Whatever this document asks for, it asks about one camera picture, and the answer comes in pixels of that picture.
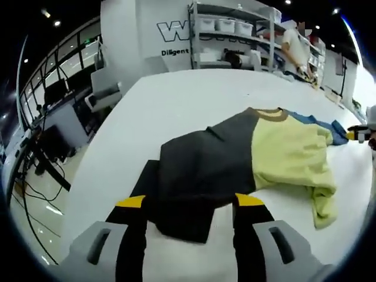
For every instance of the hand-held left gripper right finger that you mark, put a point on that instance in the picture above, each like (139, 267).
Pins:
(246, 235)

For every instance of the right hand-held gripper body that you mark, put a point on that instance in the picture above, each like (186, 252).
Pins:
(371, 117)

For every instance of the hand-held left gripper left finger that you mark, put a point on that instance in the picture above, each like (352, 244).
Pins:
(132, 235)

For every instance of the yellow blue grey garment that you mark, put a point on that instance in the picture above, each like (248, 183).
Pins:
(279, 152)

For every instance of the black floor stand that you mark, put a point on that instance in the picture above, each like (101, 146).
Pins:
(343, 82)

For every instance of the grey metal shelf rack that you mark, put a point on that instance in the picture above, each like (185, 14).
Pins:
(196, 44)
(318, 58)

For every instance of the grey chair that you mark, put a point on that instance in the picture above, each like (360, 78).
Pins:
(255, 60)
(154, 64)
(105, 85)

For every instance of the black backpack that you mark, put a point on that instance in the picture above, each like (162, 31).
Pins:
(235, 61)

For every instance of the white storage bin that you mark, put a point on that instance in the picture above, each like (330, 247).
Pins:
(243, 28)
(225, 26)
(208, 24)

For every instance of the black computer monitor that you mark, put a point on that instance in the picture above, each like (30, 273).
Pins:
(57, 91)

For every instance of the white box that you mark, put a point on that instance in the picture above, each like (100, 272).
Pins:
(209, 57)

